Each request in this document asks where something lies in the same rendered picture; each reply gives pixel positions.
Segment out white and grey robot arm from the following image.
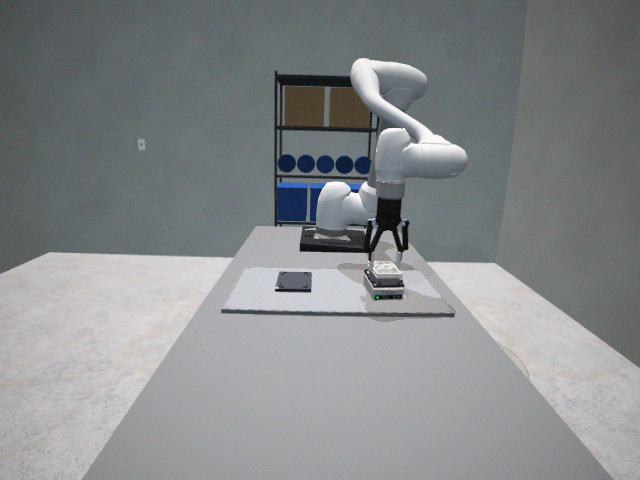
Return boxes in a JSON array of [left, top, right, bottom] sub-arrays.
[[305, 58, 467, 243]]

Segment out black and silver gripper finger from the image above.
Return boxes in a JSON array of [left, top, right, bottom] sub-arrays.
[[363, 218, 388, 272], [391, 219, 409, 271]]

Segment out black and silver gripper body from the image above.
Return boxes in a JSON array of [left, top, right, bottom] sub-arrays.
[[375, 197, 402, 231]]

